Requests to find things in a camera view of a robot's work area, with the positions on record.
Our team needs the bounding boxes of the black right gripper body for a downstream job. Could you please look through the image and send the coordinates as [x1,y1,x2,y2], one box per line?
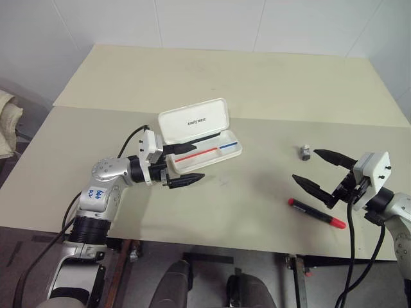
[331,169,370,206]

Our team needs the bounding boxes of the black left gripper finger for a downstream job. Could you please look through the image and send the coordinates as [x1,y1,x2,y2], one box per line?
[162,143,198,156]
[166,173,206,191]

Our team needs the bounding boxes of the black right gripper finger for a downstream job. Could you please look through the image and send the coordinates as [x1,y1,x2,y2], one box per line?
[292,174,338,210]
[313,148,358,171]

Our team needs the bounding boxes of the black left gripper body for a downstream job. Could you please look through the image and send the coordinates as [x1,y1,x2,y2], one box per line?
[149,156,171,191]

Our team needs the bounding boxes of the white plastic pencil case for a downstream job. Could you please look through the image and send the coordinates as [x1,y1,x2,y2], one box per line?
[157,98,243,176]

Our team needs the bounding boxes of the thin red and blue pen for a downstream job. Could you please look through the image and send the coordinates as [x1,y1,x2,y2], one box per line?
[175,141,239,162]

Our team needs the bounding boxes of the black marker with red ends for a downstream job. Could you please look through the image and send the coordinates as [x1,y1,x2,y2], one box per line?
[287,198,347,230]

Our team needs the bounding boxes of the dark rounded grey shape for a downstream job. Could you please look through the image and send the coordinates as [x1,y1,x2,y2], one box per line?
[153,259,195,308]
[225,274,279,308]

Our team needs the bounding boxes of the rusty brown metal bar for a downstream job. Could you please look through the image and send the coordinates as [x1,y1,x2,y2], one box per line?
[103,239,143,308]

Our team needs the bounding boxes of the beige cloth sack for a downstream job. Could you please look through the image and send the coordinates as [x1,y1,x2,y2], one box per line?
[0,89,24,158]

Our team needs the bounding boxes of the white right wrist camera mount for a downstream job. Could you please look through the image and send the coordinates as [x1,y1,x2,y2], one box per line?
[353,151,392,211]

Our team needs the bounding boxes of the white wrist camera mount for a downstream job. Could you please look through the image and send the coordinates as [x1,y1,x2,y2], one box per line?
[137,129,165,187]
[353,151,392,211]

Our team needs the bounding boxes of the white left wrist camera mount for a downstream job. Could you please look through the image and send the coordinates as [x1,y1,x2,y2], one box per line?
[137,129,165,187]

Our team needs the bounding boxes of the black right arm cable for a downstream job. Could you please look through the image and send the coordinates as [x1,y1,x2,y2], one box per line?
[333,198,386,308]

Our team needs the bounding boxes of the black table frame bar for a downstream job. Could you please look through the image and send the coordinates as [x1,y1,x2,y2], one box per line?
[182,252,236,265]

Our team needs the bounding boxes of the grey metal table leg bracket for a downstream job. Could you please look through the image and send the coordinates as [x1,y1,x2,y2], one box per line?
[283,253,314,308]

